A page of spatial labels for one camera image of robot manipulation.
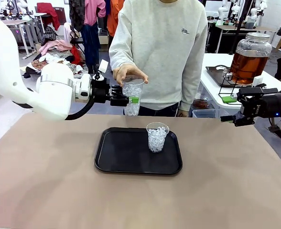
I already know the pile of mixed clothes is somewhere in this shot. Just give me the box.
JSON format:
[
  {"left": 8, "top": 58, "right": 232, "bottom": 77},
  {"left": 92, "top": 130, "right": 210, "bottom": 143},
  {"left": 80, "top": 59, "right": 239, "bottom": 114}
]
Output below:
[{"left": 23, "top": 26, "right": 89, "bottom": 79}]

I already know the pink hanging garment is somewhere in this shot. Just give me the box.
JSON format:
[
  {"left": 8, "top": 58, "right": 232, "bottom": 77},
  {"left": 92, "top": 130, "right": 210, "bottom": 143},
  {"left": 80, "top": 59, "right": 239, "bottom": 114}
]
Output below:
[{"left": 84, "top": 0, "right": 107, "bottom": 26}]

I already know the clear bowl with tea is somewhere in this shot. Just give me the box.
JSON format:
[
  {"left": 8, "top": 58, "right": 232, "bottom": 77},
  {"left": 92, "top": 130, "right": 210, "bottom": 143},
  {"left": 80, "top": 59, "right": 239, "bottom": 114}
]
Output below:
[{"left": 193, "top": 93, "right": 212, "bottom": 110}]

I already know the grey sleeved left forearm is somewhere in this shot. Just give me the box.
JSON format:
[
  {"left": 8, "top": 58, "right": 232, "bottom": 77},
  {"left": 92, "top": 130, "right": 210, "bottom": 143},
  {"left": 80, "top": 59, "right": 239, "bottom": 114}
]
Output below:
[{"left": 178, "top": 69, "right": 203, "bottom": 112}]

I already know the dark tray under dispenser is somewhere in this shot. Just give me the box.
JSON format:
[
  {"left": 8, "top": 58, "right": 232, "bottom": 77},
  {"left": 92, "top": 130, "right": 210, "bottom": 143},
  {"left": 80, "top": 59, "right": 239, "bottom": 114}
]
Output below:
[{"left": 205, "top": 64, "right": 247, "bottom": 88}]

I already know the clear plastic storage box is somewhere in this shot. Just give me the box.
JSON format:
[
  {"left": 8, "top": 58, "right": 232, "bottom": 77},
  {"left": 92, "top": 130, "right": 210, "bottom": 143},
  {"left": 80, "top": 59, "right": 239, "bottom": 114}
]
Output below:
[{"left": 192, "top": 109, "right": 222, "bottom": 118}]

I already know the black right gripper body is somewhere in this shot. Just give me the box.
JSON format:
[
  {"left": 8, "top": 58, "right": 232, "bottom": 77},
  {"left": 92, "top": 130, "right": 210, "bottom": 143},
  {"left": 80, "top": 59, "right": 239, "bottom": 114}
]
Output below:
[{"left": 236, "top": 87, "right": 281, "bottom": 119}]

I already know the grey background workbench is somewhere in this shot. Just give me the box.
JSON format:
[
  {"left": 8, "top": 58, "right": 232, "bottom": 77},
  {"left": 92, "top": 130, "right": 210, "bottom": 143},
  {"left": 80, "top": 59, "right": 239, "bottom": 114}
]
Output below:
[{"left": 1, "top": 19, "right": 37, "bottom": 59}]

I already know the dark patterned hanging garment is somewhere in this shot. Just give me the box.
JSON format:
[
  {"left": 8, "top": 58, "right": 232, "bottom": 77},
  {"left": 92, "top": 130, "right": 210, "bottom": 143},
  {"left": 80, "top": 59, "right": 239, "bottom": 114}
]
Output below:
[{"left": 68, "top": 0, "right": 86, "bottom": 32}]

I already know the short clear cup with ice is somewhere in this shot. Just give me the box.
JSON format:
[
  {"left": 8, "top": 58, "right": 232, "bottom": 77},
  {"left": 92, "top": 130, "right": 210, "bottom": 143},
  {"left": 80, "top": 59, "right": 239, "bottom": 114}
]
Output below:
[{"left": 146, "top": 122, "right": 170, "bottom": 153}]

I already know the grey sleeved right forearm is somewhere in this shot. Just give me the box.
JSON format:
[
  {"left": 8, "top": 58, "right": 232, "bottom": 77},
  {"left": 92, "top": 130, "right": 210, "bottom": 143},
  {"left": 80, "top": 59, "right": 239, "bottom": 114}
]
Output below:
[{"left": 108, "top": 46, "right": 138, "bottom": 73}]

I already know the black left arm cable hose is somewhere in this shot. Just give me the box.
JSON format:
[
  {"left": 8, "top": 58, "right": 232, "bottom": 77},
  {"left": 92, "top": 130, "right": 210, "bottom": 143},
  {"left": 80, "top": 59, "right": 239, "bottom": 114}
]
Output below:
[{"left": 11, "top": 99, "right": 96, "bottom": 121}]

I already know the tall clear cup with ice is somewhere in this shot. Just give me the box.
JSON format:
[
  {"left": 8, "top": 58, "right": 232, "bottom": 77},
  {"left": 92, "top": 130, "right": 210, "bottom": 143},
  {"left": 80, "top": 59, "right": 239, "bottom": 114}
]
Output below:
[{"left": 121, "top": 75, "right": 145, "bottom": 117}]

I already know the brown background desk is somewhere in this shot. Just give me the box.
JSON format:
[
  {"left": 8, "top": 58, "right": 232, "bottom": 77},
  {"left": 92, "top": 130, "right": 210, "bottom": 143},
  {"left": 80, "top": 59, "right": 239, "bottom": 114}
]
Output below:
[{"left": 214, "top": 23, "right": 278, "bottom": 53}]

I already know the glass tea dispenser jar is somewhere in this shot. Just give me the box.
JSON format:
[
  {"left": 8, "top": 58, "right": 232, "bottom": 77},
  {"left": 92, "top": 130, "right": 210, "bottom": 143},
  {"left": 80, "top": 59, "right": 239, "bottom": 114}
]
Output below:
[{"left": 230, "top": 32, "right": 272, "bottom": 86}]

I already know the person in grey sweatshirt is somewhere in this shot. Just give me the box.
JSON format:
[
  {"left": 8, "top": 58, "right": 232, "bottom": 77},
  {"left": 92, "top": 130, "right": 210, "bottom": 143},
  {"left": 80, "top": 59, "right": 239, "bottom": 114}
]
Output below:
[{"left": 108, "top": 0, "right": 208, "bottom": 117}]

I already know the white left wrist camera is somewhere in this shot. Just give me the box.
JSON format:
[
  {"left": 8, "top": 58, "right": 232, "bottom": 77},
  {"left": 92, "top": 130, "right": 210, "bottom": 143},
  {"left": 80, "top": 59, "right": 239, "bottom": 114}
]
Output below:
[{"left": 94, "top": 59, "right": 109, "bottom": 82}]

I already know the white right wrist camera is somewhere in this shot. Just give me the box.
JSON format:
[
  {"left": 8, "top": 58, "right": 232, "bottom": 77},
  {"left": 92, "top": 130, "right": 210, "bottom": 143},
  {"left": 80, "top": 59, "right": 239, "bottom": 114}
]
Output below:
[{"left": 253, "top": 76, "right": 267, "bottom": 88}]

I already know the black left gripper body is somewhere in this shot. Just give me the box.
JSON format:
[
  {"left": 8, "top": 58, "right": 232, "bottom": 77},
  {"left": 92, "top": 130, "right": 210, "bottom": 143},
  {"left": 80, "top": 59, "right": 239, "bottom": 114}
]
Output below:
[{"left": 90, "top": 77, "right": 112, "bottom": 104}]

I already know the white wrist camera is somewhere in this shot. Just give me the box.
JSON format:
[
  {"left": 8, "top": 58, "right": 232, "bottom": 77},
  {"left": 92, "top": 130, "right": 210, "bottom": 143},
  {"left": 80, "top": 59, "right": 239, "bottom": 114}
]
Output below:
[
  {"left": 94, "top": 59, "right": 109, "bottom": 82},
  {"left": 253, "top": 76, "right": 267, "bottom": 88}
]

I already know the red hanging garment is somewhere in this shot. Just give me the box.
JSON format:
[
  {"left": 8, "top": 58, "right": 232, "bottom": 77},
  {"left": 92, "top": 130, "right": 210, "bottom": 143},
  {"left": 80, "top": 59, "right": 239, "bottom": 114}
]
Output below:
[{"left": 36, "top": 2, "right": 61, "bottom": 31}]

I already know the black tripod pole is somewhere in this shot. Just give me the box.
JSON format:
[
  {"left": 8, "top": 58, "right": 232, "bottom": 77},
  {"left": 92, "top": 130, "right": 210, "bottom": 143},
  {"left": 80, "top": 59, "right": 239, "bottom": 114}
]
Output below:
[{"left": 235, "top": 0, "right": 250, "bottom": 48}]

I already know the blue hanging garment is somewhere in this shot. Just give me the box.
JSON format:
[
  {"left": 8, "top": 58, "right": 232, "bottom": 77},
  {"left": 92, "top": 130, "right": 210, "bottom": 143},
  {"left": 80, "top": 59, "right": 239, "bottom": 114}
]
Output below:
[{"left": 80, "top": 23, "right": 100, "bottom": 73}]

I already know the white side table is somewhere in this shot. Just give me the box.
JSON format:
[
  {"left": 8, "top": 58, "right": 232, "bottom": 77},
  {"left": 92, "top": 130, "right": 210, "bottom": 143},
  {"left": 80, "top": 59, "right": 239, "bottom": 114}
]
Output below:
[{"left": 200, "top": 52, "right": 281, "bottom": 111}]

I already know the orange garment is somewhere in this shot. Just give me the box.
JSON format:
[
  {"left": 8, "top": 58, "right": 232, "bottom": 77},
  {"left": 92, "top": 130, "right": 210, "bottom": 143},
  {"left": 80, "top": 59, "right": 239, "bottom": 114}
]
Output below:
[{"left": 106, "top": 0, "right": 125, "bottom": 38}]

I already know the person's right hand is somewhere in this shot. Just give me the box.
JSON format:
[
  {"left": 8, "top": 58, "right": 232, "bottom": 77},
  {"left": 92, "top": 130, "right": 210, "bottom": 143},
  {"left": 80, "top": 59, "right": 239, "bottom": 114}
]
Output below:
[{"left": 113, "top": 64, "right": 149, "bottom": 87}]

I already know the black plastic serving tray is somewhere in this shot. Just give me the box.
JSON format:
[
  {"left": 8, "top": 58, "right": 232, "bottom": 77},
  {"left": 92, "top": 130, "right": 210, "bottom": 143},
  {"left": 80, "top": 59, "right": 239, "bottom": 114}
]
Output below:
[{"left": 94, "top": 127, "right": 183, "bottom": 176}]

